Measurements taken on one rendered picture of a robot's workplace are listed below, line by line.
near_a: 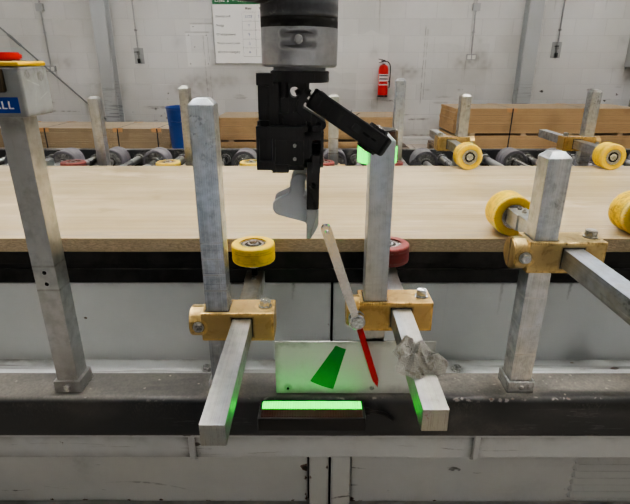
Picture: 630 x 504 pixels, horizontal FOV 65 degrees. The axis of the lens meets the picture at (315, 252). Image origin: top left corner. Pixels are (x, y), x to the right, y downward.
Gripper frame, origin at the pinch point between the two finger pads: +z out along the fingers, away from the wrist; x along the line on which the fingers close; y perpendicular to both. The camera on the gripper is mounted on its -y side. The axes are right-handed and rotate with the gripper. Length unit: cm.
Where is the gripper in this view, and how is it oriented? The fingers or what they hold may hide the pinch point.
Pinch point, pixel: (314, 228)
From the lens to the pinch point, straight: 66.3
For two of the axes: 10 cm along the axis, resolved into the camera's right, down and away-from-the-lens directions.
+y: -10.0, -0.1, -0.1
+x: 0.0, 3.6, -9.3
